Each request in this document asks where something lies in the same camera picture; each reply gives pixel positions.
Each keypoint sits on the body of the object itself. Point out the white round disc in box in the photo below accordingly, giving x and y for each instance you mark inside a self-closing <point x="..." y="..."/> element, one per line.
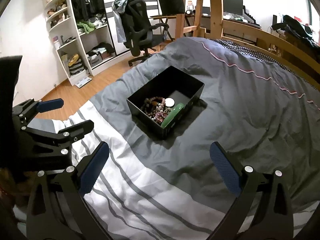
<point x="169" y="102"/>

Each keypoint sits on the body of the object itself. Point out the grey duvet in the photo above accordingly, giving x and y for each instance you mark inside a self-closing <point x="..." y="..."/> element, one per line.
<point x="225" y="73"/>

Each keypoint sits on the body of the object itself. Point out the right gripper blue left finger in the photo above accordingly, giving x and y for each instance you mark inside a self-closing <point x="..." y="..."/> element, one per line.
<point x="91" y="166"/>

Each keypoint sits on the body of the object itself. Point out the wooden bed frame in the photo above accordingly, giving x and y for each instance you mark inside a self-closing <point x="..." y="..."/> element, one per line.
<point x="218" y="25"/>

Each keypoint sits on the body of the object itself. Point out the white bead bracelet orange bead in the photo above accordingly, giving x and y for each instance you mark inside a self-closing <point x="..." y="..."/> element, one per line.
<point x="161" y="107"/>

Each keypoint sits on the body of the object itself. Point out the green garment on shelf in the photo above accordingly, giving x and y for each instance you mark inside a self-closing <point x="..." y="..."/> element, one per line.
<point x="87" y="27"/>

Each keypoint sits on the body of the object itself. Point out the grey jacket on chair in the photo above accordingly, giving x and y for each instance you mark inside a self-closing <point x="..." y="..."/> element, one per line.
<point x="118" y="8"/>

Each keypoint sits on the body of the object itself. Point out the black office chair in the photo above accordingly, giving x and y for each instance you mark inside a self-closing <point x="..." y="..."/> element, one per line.
<point x="140" y="34"/>

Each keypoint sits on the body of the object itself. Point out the black jewelry box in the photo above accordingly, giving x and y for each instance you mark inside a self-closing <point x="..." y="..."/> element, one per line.
<point x="170" y="83"/>

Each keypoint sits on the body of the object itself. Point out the white bathroom scale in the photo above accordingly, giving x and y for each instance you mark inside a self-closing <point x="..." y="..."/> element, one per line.
<point x="83" y="82"/>

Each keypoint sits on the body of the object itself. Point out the computer monitor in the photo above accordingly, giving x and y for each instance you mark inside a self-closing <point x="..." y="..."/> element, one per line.
<point x="233" y="6"/>

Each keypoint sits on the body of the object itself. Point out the white shelf wardrobe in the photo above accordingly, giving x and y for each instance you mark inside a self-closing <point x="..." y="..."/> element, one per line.
<point x="67" y="40"/>

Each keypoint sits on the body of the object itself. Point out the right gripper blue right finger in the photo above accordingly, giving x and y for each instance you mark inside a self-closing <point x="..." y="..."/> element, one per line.
<point x="225" y="168"/>

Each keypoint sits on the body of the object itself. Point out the dark clothes pile on desk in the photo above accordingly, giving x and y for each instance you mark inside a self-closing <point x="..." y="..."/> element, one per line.
<point x="300" y="31"/>

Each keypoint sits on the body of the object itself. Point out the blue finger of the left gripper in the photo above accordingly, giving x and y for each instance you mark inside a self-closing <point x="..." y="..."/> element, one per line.
<point x="46" y="106"/>
<point x="77" y="131"/>

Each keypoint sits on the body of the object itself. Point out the green jade bangle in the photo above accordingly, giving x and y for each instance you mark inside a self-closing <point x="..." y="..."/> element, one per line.
<point x="175" y="111"/>

